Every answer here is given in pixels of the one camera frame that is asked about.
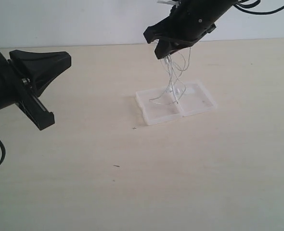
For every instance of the clear plastic hinged case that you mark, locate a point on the clear plastic hinged case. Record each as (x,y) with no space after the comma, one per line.
(159,105)

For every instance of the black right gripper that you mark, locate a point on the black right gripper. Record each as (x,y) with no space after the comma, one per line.
(186,24)

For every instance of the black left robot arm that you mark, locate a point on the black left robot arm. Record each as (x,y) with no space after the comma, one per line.
(0,89)

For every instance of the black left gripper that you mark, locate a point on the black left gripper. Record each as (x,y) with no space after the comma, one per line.
(27,75)

